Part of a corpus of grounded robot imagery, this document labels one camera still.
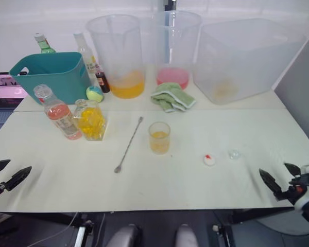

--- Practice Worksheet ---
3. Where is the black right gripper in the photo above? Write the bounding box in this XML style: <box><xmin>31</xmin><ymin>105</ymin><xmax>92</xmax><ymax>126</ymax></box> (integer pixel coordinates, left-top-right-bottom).
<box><xmin>259</xmin><ymin>163</ymin><xmax>309</xmax><ymax>202</ymax></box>

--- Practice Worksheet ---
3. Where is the white bottle cap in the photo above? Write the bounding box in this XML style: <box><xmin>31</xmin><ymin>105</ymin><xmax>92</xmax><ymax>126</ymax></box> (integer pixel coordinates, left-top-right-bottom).
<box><xmin>203</xmin><ymin>154</ymin><xmax>217</xmax><ymax>167</ymax></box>

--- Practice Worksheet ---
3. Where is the pink juice bottle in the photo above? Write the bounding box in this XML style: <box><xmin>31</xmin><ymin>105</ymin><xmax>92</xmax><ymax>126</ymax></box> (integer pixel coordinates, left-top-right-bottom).
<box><xmin>33</xmin><ymin>84</ymin><xmax>83</xmax><ymax>141</ymax></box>

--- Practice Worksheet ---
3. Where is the square bottle with yellow liquid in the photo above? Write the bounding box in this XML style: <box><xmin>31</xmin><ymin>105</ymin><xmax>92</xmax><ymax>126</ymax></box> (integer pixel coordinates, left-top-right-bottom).
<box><xmin>74</xmin><ymin>98</ymin><xmax>108</xmax><ymax>142</ymax></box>

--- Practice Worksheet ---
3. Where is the long metal bar spoon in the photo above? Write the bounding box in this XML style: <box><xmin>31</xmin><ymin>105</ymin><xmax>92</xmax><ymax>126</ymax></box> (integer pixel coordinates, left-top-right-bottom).
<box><xmin>114</xmin><ymin>116</ymin><xmax>144</xmax><ymax>174</ymax></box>

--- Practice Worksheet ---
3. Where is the clear drinking glass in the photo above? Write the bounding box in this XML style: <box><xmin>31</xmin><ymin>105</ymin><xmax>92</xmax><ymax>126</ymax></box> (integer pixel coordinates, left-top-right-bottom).
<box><xmin>148</xmin><ymin>121</ymin><xmax>171</xmax><ymax>155</ymax></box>

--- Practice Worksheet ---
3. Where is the small brown glass bottle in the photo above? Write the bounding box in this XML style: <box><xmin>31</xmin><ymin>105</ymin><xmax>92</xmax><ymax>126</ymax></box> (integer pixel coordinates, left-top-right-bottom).
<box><xmin>95</xmin><ymin>72</ymin><xmax>111</xmax><ymax>94</ymax></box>

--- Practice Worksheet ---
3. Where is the green glass bottle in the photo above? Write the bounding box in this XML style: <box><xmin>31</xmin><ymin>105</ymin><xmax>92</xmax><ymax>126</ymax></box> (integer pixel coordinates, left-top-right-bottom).
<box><xmin>34</xmin><ymin>32</ymin><xmax>57</xmax><ymax>56</ymax></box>

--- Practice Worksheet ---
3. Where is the tall clear labelled bottle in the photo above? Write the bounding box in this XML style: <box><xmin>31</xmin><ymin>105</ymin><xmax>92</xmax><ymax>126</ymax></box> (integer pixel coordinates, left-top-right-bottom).
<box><xmin>73</xmin><ymin>31</ymin><xmax>101</xmax><ymax>88</ymax></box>

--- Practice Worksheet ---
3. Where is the large beaker with pink liquid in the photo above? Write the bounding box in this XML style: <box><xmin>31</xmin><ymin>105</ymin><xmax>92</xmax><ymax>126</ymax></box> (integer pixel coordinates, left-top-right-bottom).
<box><xmin>151</xmin><ymin>10</ymin><xmax>203</xmax><ymax>91</ymax></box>

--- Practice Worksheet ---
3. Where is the large beaker with orange liquid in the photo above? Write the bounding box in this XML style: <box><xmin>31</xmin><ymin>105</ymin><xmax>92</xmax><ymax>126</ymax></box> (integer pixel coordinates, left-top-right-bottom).
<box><xmin>85</xmin><ymin>14</ymin><xmax>146</xmax><ymax>99</ymax></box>

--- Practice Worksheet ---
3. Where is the clear glass stopper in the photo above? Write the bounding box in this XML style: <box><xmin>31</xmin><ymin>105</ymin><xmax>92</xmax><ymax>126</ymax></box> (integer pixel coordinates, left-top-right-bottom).
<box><xmin>227</xmin><ymin>149</ymin><xmax>242</xmax><ymax>160</ymax></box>

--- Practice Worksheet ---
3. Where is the open laptop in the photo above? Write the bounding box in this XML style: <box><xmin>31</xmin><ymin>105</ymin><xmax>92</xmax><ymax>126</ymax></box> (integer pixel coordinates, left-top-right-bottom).
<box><xmin>0</xmin><ymin>72</ymin><xmax>29</xmax><ymax>141</ymax></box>

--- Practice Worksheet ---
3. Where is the grey partition panel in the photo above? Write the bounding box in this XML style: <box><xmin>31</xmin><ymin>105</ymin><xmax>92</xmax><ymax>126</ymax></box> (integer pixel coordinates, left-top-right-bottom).
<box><xmin>273</xmin><ymin>25</ymin><xmax>309</xmax><ymax>145</ymax></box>

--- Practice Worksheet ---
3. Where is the teal plastic basket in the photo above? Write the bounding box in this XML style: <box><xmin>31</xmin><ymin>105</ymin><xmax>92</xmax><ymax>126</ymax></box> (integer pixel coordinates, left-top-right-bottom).
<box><xmin>9</xmin><ymin>51</ymin><xmax>91</xmax><ymax>105</ymax></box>

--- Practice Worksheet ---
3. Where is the grey rounded shape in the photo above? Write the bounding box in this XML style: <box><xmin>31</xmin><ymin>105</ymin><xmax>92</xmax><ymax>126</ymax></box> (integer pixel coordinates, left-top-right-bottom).
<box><xmin>108</xmin><ymin>223</ymin><xmax>143</xmax><ymax>247</ymax></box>
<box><xmin>175</xmin><ymin>223</ymin><xmax>199</xmax><ymax>247</ymax></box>

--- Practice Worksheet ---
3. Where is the yellow and teal ball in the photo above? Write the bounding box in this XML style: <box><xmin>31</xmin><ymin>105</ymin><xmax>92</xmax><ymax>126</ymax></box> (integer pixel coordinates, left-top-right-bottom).
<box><xmin>86</xmin><ymin>85</ymin><xmax>104</xmax><ymax>103</ymax></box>

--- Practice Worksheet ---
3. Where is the translucent rectangular plastic bin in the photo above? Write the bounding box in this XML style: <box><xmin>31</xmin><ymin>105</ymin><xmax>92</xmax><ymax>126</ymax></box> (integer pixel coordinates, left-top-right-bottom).
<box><xmin>193</xmin><ymin>17</ymin><xmax>306</xmax><ymax>105</ymax></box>

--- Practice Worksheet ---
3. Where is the green folded cloth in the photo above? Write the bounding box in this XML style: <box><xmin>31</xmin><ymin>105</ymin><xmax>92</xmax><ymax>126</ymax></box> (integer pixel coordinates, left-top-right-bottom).
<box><xmin>150</xmin><ymin>82</ymin><xmax>197</xmax><ymax>113</ymax></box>

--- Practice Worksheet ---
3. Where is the thin white cable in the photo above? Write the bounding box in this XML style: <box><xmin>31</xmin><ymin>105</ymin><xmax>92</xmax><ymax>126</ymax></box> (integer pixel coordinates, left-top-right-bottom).
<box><xmin>35</xmin><ymin>211</ymin><xmax>106</xmax><ymax>245</ymax></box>

